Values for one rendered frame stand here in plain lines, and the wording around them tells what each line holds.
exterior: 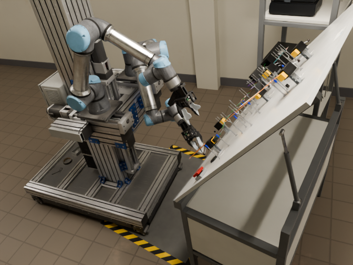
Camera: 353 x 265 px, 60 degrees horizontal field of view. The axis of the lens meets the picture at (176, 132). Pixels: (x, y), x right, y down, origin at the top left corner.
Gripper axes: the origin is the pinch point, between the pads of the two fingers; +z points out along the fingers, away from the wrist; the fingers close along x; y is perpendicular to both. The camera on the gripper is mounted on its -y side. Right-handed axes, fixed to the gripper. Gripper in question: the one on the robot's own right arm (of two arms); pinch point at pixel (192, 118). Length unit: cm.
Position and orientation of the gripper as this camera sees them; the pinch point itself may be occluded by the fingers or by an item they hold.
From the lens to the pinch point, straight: 162.3
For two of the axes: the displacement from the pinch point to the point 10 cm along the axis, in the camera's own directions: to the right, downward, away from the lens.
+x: 5.6, -6.0, 5.7
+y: 6.4, -1.1, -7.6
